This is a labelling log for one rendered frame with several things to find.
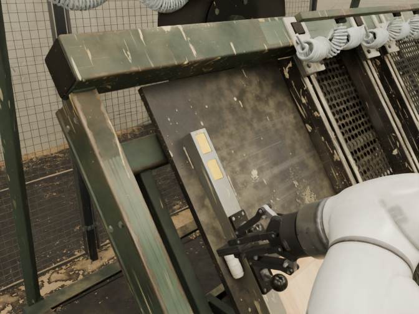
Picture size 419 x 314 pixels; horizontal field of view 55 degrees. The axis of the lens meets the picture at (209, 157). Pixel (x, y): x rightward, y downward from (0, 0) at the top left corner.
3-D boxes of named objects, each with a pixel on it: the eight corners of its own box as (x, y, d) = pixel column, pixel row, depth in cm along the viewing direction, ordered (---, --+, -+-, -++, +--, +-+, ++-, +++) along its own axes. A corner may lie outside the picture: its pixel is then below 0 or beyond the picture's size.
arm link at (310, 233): (339, 268, 56) (307, 271, 61) (368, 240, 62) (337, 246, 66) (312, 208, 57) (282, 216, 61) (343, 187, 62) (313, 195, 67)
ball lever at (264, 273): (259, 284, 95) (277, 296, 82) (253, 270, 95) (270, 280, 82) (273, 277, 96) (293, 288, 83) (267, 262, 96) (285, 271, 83)
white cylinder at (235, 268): (217, 248, 95) (231, 280, 95) (225, 247, 93) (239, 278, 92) (226, 243, 97) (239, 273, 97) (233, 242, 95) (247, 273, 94)
